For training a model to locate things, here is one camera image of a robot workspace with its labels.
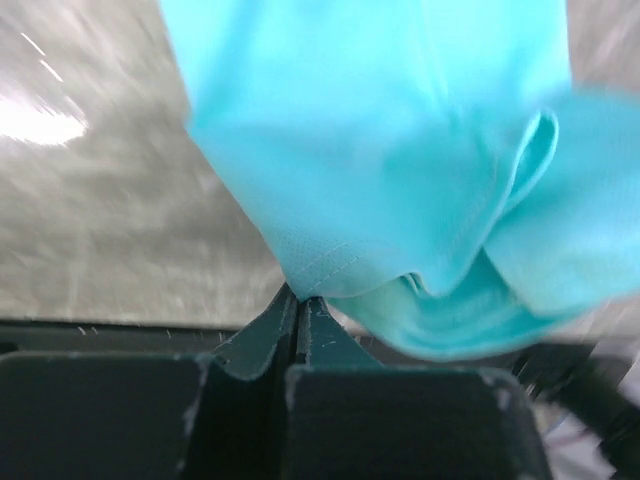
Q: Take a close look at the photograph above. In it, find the teal t shirt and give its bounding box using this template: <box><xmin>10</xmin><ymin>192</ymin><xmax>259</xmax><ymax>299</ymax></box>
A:
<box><xmin>160</xmin><ymin>1</ymin><xmax>639</xmax><ymax>360</ymax></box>

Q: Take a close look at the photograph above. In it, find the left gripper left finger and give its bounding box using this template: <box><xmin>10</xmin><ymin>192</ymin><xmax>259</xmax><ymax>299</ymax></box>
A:
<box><xmin>213</xmin><ymin>284</ymin><xmax>299</xmax><ymax>382</ymax></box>

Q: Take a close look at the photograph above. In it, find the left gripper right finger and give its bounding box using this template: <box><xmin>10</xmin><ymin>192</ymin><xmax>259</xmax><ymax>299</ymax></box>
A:
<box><xmin>297</xmin><ymin>298</ymin><xmax>383</xmax><ymax>370</ymax></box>

